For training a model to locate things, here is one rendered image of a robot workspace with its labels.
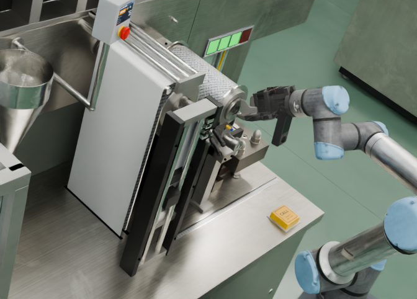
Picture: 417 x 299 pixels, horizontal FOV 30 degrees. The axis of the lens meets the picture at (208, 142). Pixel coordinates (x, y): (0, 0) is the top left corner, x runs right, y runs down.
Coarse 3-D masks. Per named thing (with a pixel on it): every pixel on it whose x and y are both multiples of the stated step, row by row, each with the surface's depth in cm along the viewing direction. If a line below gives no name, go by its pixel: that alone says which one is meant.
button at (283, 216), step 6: (276, 210) 249; (282, 210) 249; (288, 210) 250; (270, 216) 249; (276, 216) 247; (282, 216) 247; (288, 216) 248; (294, 216) 249; (282, 222) 246; (288, 222) 246; (294, 222) 248
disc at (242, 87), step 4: (232, 88) 223; (236, 88) 224; (240, 88) 225; (244, 88) 228; (228, 92) 222; (232, 92) 223; (224, 96) 221; (228, 96) 223; (220, 100) 221; (224, 100) 222; (220, 124) 230
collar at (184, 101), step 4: (184, 96) 204; (180, 100) 203; (184, 100) 203; (188, 100) 203; (192, 100) 204; (176, 104) 203; (180, 104) 202; (184, 104) 202; (188, 104) 202; (172, 108) 203; (176, 108) 202; (180, 108) 202
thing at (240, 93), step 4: (236, 92) 224; (240, 92) 225; (244, 92) 227; (232, 96) 223; (236, 96) 224; (240, 96) 226; (244, 96) 228; (228, 100) 222; (232, 100) 224; (224, 104) 223; (228, 104) 224; (224, 108) 223; (224, 112) 225; (220, 116) 224; (220, 120) 226; (224, 120) 228; (232, 120) 232
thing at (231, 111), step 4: (236, 100) 225; (240, 100) 226; (232, 104) 224; (236, 104) 225; (240, 104) 227; (228, 108) 224; (232, 108) 225; (236, 108) 227; (240, 108) 229; (228, 112) 224; (232, 112) 227; (236, 112) 229; (240, 112) 230; (224, 116) 226; (228, 116) 226; (232, 116) 228; (236, 116) 230; (228, 120) 228
